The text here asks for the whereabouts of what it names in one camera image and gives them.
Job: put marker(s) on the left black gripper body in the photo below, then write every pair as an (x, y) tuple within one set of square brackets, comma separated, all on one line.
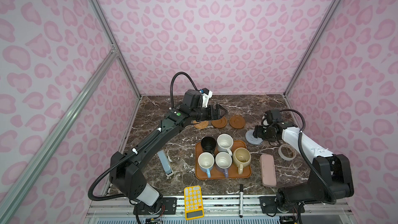
[(206, 113)]

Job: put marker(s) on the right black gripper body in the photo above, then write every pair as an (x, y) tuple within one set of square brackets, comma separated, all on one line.
[(265, 133)]

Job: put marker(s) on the black cup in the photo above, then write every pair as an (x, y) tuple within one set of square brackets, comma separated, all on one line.
[(209, 145)]

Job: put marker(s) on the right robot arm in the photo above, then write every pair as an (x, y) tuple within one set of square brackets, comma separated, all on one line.
[(330, 177)]

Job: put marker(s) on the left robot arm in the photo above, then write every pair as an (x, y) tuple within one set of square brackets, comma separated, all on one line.
[(126, 170)]

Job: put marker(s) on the brown wooden coaster left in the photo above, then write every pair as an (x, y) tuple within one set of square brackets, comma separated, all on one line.
[(221, 123)]

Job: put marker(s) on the brown wooden coaster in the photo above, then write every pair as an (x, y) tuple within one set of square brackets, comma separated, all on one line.
[(221, 123), (237, 122)]

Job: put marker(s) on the tan rattan coaster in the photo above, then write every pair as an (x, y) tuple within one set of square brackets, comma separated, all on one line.
[(200, 125)]

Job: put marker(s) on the brown wooden coaster right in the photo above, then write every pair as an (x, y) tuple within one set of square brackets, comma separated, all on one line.
[(237, 122)]

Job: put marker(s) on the grey woven coaster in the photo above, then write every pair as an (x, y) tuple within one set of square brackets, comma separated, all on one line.
[(251, 139)]

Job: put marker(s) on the white tape roll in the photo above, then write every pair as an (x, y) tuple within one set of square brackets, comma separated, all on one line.
[(287, 152)]

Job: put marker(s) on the white speckled mug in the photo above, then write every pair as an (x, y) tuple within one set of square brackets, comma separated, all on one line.
[(225, 143)]

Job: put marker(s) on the cream yellow mug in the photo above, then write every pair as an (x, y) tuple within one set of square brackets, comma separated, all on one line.
[(242, 159)]

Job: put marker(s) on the pink case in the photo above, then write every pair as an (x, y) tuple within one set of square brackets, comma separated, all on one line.
[(268, 174)]

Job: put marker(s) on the blue mug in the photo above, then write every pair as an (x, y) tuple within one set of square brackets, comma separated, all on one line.
[(206, 163)]

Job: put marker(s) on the lilac mug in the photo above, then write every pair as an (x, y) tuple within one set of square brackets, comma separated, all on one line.
[(223, 162)]

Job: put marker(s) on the black marker pen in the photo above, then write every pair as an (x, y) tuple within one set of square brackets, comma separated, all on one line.
[(241, 199)]

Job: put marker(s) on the blue grey stapler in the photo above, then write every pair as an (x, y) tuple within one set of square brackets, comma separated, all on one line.
[(165, 163)]

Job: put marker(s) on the yellow calculator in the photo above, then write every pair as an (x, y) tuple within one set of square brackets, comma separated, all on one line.
[(193, 203)]

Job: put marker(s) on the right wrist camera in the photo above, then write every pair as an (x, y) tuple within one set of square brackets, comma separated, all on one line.
[(272, 117)]

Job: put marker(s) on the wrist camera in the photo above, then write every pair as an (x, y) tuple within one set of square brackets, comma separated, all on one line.
[(272, 117), (197, 98)]

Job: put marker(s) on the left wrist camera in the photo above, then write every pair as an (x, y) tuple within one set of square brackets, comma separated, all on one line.
[(197, 98)]

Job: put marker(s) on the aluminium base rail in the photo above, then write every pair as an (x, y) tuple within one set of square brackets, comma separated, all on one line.
[(224, 209)]

